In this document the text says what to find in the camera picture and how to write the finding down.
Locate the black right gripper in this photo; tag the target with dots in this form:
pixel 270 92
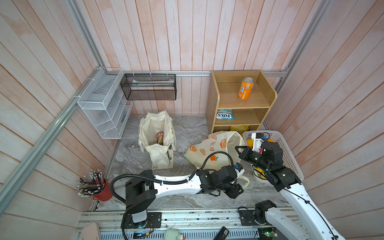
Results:
pixel 246 151

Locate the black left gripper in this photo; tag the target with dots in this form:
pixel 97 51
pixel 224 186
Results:
pixel 234 191

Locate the orange-print plastic grocery bag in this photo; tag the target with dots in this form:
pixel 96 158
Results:
pixel 215 151

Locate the cream canvas tote bag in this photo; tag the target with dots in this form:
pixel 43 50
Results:
pixel 162 157

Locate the red cola can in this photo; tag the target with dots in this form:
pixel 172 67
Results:
pixel 160 138

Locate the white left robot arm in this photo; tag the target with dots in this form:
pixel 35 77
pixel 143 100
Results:
pixel 138 191

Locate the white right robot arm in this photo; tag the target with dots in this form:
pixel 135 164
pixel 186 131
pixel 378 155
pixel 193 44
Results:
pixel 289 185

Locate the orange round fruit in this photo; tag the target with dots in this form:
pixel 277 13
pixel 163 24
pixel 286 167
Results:
pixel 250 143

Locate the yellow chips bag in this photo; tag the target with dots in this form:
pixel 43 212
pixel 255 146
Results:
pixel 239 129

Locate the white plastic basket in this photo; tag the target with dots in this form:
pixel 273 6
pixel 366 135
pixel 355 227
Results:
pixel 289 160

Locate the Fox's candy bag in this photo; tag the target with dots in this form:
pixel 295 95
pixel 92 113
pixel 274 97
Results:
pixel 225 115

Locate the black handheld device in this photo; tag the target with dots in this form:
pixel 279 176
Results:
pixel 222 234

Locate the wooden three-tier shelf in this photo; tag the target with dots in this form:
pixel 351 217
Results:
pixel 223 95

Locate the orange soda can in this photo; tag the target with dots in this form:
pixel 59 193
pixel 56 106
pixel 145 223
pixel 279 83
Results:
pixel 246 88

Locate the white round object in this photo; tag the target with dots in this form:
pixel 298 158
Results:
pixel 173 234

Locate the red pen cup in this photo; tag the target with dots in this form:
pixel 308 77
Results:
pixel 94 186

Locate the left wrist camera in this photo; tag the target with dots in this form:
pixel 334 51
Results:
pixel 239 169

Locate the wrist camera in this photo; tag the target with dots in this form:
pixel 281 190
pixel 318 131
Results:
pixel 239 169
pixel 258 139

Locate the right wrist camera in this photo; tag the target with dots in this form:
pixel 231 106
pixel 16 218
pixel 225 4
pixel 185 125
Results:
pixel 258 139

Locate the black mesh wall basket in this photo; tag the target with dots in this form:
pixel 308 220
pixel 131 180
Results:
pixel 149 87

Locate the white wire mesh rack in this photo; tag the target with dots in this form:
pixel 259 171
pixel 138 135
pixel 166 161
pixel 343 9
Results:
pixel 104 103

